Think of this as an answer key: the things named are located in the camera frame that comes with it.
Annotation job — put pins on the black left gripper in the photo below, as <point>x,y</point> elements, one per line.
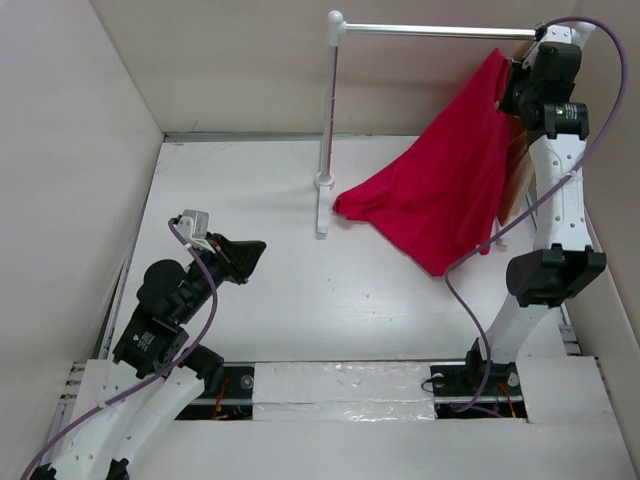
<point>241,255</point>

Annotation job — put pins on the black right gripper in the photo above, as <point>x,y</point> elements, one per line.
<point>520,70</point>

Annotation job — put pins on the red t-shirt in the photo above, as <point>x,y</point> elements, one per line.
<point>439,199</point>

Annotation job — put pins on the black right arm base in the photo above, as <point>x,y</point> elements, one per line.
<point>454,384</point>

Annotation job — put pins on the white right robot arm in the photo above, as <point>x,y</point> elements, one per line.
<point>563,260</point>

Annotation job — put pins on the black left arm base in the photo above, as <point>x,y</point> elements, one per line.
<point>231,399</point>

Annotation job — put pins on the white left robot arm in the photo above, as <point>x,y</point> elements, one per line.
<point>156,369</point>

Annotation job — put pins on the beige t-shirt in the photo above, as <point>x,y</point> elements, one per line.
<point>519,172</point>

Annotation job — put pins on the white metal clothes rack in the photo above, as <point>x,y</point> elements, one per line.
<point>330,100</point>

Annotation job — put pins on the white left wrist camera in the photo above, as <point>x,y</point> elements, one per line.
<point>190,229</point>

